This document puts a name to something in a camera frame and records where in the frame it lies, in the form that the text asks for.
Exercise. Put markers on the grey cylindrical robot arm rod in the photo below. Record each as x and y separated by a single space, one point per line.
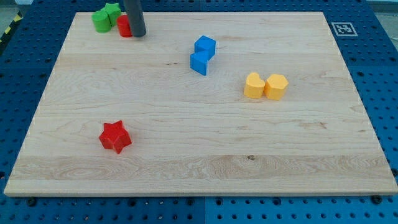
136 18

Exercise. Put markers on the light wooden board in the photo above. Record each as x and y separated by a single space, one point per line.
195 135

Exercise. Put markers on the blue triangular block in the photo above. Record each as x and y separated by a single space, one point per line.
199 62

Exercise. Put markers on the yellow heart block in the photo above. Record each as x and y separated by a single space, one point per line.
254 86

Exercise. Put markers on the blue cube block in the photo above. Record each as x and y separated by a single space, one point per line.
205 44

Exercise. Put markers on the yellow hexagon block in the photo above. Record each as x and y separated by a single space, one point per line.
276 86

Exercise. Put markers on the red star block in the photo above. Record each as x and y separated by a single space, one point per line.
115 137

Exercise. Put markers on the red cylinder block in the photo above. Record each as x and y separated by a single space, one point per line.
123 26

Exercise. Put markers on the green cylinder block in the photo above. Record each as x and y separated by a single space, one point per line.
101 21

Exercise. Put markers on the green star block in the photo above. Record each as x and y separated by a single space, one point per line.
114 11

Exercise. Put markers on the white fiducial marker tag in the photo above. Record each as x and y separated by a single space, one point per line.
344 29

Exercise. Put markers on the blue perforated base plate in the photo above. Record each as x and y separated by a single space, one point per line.
29 56

